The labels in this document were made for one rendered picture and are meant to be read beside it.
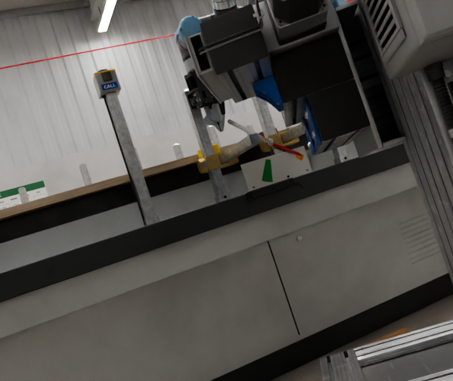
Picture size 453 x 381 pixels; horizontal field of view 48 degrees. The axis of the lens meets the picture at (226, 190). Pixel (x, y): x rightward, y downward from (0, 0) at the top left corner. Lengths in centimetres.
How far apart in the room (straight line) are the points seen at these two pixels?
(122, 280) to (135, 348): 32
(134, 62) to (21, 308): 824
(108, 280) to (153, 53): 831
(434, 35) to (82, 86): 888
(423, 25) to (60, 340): 156
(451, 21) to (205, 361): 158
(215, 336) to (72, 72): 779
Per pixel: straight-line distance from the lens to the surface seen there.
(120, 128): 172
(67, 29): 973
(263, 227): 180
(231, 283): 197
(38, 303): 167
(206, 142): 177
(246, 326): 200
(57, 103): 921
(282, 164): 184
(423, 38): 60
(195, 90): 170
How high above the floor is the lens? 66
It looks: 2 degrees up
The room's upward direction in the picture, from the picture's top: 18 degrees counter-clockwise
